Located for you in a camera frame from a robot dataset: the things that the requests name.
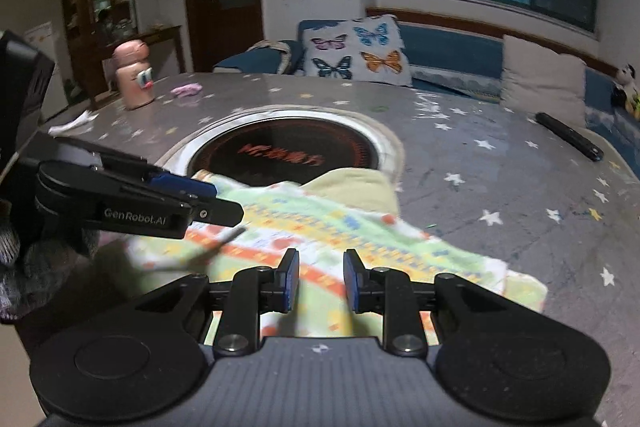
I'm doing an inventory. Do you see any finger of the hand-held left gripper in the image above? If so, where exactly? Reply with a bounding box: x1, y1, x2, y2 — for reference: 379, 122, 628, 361
170, 193, 245, 228
144, 172, 218, 200

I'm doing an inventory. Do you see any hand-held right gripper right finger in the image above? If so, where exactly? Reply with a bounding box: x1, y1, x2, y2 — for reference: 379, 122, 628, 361
343, 248, 516, 356

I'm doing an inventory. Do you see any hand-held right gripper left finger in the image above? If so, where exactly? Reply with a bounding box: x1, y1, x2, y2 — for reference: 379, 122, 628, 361
135, 248, 301, 356

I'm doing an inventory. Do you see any colourful printed children's garment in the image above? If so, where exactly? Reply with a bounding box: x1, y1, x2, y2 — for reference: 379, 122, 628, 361
125, 167, 548, 343

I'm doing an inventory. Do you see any person's left forearm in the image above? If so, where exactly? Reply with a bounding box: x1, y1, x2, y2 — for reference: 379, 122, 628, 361
0, 199, 101, 325

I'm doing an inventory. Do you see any white tissue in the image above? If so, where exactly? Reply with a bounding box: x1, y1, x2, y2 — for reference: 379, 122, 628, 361
47, 111, 99, 136

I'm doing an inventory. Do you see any round black built-in cooktop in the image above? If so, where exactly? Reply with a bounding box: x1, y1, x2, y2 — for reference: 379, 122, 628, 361
155, 107, 405, 192

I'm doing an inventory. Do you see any pink cartoon bottle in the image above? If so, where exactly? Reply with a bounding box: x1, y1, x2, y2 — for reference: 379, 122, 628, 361
111, 39, 153, 110

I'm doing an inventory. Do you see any dark wooden display cabinet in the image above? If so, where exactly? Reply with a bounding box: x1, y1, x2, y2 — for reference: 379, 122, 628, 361
61, 0, 138, 92

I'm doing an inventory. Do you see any butterfly print pillow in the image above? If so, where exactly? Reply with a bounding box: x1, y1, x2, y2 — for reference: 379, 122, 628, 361
300, 14, 413, 88

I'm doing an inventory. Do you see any blue cushioned sofa bench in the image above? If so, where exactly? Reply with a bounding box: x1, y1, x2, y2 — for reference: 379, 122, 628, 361
212, 19, 640, 142

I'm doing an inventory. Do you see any black remote control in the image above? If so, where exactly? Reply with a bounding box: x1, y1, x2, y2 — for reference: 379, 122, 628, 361
535, 112, 605, 162

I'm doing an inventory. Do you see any beige pillow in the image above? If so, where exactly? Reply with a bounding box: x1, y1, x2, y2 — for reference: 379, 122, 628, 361
500, 34, 588, 128

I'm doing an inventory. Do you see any black and white plush toy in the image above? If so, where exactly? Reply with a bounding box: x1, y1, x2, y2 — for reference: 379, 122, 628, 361
614, 64, 640, 108

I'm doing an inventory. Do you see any white wall calendar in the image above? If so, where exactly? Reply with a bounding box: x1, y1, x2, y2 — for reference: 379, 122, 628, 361
22, 21, 55, 58

